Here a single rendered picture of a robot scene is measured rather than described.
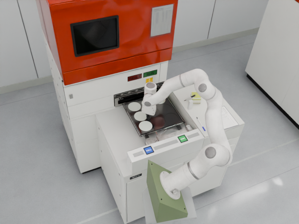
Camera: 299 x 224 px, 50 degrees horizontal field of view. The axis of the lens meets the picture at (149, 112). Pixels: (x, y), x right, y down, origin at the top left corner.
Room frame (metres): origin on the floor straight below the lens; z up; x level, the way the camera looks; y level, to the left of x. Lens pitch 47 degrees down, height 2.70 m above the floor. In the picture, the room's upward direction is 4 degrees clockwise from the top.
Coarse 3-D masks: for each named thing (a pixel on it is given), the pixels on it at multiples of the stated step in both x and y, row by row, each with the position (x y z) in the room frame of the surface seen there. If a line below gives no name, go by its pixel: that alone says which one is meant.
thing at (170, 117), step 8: (128, 104) 1.77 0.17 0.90; (160, 104) 1.79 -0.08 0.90; (168, 104) 1.80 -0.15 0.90; (160, 112) 1.71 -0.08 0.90; (168, 112) 1.71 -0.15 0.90; (176, 112) 1.72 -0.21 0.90; (136, 120) 1.61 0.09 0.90; (144, 120) 1.61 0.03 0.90; (152, 120) 1.62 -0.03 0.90; (160, 120) 1.62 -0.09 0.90; (168, 120) 1.63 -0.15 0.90; (176, 120) 1.63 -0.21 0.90; (152, 128) 1.54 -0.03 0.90; (160, 128) 1.54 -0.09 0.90
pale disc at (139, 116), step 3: (135, 114) 1.67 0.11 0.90; (138, 114) 1.67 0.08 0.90; (141, 114) 1.67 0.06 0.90; (144, 114) 1.67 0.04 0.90; (135, 117) 1.64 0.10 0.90; (138, 117) 1.64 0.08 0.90; (141, 117) 1.64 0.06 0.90; (144, 117) 1.64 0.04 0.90; (138, 120) 1.61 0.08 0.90; (141, 120) 1.61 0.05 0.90
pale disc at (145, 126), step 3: (141, 123) 1.58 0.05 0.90; (144, 123) 1.58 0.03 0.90; (147, 123) 1.59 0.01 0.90; (150, 123) 1.59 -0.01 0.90; (141, 126) 1.55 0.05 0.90; (144, 126) 1.55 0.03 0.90; (147, 126) 1.56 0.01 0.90; (150, 126) 1.56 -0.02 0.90; (141, 129) 1.52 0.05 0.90; (144, 129) 1.52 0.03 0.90; (147, 129) 1.53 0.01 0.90
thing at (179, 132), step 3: (183, 129) 1.57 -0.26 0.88; (174, 132) 1.53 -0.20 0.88; (177, 132) 1.53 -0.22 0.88; (180, 132) 1.53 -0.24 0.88; (183, 132) 1.54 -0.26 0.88; (165, 135) 1.50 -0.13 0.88; (168, 135) 1.50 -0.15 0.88; (171, 135) 1.50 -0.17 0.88; (174, 135) 1.51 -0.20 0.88; (165, 138) 1.47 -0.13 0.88; (153, 141) 1.43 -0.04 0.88; (147, 144) 1.40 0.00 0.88
